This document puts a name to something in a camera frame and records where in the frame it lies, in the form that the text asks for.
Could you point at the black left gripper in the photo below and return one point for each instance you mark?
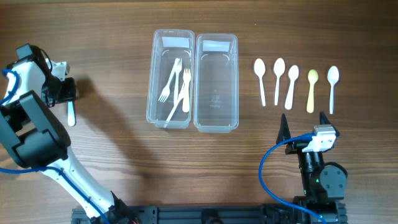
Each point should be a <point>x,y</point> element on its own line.
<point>69,90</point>

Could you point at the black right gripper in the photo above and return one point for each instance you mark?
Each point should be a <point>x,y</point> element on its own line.
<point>296,146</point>

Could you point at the white plastic utensil handle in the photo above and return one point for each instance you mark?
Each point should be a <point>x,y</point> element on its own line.
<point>71,114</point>

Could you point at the clear white plastic fork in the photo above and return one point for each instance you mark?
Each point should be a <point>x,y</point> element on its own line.
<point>166,90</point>

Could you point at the slim white plastic fork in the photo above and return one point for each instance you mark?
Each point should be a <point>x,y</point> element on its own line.
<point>179,99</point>

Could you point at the yellow plastic fork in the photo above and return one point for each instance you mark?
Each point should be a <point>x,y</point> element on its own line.
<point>186,82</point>

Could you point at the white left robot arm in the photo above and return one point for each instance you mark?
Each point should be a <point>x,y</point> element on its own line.
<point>38,142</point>

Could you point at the right clear plastic container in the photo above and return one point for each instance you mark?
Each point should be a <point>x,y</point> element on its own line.
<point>216,107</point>

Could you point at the clear plastic container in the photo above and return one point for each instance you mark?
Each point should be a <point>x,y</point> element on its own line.
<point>216,107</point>
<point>167,45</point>

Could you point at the left clear plastic container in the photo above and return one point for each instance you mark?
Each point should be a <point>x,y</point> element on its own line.
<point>167,45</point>

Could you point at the yellow plastic spoon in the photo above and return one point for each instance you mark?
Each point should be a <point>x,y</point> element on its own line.
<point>312,78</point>

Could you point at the wide white plastic spoon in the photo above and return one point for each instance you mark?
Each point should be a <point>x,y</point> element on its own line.
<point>293,74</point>

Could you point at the translucent white plastic spoon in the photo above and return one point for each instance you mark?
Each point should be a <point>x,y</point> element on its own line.
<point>333,77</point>

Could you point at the cream plastic spoon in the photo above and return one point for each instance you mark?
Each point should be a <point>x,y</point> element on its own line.
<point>259,70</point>

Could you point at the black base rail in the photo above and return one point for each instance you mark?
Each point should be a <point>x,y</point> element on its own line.
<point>261,214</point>

